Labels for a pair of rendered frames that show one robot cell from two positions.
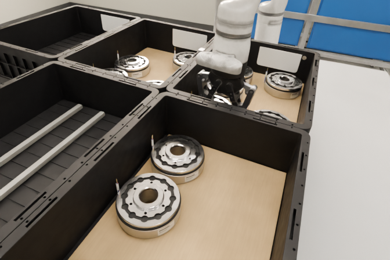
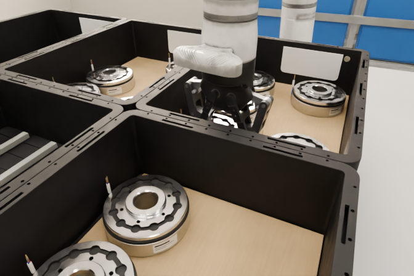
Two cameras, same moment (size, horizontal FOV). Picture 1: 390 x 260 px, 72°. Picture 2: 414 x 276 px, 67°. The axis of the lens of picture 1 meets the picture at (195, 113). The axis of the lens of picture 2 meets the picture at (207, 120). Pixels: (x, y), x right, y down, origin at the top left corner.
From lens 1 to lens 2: 0.15 m
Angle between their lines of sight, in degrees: 5
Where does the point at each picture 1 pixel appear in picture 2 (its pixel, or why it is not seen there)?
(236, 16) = not seen: outside the picture
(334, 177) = (403, 233)
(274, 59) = (305, 63)
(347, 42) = (405, 47)
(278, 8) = not seen: outside the picture
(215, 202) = not seen: outside the picture
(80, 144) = not seen: hidden behind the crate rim
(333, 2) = not seen: outside the picture
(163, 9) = (180, 21)
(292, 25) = (334, 30)
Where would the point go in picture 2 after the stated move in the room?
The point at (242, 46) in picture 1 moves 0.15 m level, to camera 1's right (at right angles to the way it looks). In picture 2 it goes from (244, 34) to (370, 37)
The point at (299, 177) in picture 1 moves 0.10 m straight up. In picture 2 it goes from (341, 257) to (380, 154)
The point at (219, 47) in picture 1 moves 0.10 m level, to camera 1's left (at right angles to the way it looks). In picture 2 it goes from (208, 37) to (130, 36)
